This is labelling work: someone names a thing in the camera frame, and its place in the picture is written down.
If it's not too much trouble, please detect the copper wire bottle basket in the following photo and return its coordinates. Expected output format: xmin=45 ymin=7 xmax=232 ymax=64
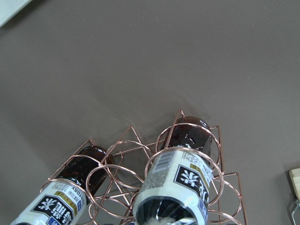
xmin=40 ymin=112 xmax=243 ymax=225

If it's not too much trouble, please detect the tea bottle middle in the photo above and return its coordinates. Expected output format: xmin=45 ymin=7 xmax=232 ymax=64
xmin=12 ymin=145 xmax=106 ymax=225

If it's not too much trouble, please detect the tea bottle white cap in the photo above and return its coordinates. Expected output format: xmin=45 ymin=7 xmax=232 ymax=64
xmin=133 ymin=116 xmax=212 ymax=225

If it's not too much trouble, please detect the wooden cutting board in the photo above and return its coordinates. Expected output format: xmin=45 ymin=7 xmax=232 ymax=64
xmin=287 ymin=166 xmax=300 ymax=225

